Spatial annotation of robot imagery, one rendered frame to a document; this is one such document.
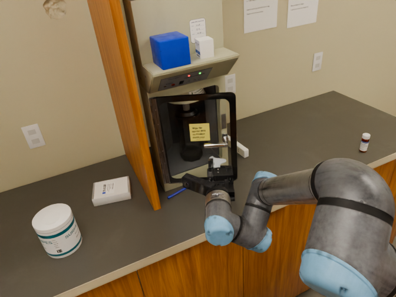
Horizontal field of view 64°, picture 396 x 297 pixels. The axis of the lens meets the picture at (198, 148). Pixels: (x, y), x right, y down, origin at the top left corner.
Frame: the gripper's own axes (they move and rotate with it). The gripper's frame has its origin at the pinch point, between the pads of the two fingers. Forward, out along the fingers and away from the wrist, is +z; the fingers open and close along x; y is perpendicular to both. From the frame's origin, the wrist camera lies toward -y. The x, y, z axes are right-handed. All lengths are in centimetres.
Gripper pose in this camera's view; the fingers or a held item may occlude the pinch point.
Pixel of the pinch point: (210, 159)
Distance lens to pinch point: 111.5
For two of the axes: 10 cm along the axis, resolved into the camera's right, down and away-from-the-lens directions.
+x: -0.8, -8.4, -5.4
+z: 0.3, -5.4, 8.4
